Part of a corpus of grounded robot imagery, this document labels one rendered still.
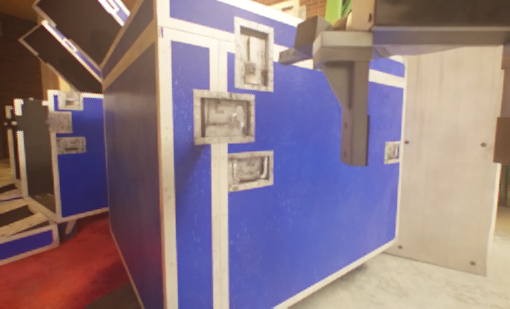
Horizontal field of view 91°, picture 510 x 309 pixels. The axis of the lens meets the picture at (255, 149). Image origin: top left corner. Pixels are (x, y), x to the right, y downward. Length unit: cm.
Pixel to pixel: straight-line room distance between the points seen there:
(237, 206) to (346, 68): 53
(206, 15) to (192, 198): 43
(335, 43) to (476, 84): 147
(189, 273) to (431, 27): 64
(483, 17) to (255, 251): 69
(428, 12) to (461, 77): 143
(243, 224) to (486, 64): 139
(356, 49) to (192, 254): 58
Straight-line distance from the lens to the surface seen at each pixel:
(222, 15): 69
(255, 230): 75
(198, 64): 62
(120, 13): 218
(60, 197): 194
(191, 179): 61
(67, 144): 193
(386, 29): 22
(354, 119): 21
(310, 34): 49
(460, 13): 24
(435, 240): 175
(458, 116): 164
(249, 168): 71
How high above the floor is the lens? 75
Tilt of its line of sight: 5 degrees down
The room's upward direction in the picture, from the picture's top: straight up
